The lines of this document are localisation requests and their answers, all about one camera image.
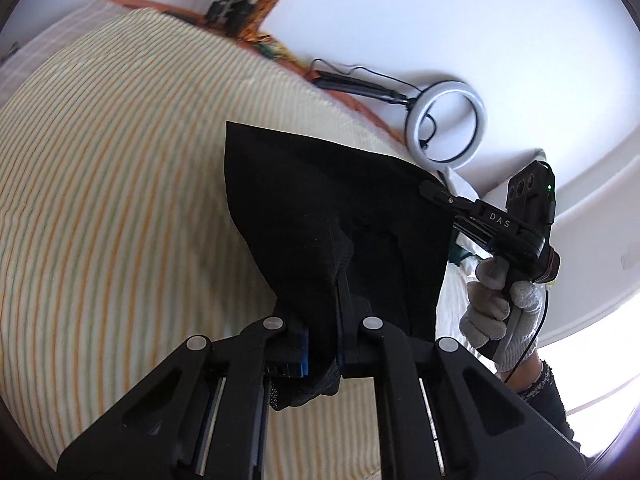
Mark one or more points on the person's right hand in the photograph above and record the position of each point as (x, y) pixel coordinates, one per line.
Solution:
(482, 315)

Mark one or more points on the yellow striped blanket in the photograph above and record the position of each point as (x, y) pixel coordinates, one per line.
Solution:
(125, 210)

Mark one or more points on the pink checked bed sheet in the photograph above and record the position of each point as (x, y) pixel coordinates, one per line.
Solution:
(40, 50)

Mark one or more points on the black t-shirt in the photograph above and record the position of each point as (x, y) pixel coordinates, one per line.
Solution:
(325, 210)

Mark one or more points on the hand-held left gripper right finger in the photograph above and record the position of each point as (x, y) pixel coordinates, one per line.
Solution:
(350, 345)

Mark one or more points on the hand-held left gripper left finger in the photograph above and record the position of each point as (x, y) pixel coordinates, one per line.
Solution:
(300, 355)

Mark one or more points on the person's right forearm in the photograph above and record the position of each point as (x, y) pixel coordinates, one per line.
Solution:
(545, 395)

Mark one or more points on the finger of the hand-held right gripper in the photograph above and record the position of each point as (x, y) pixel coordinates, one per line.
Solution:
(445, 196)
(475, 237)

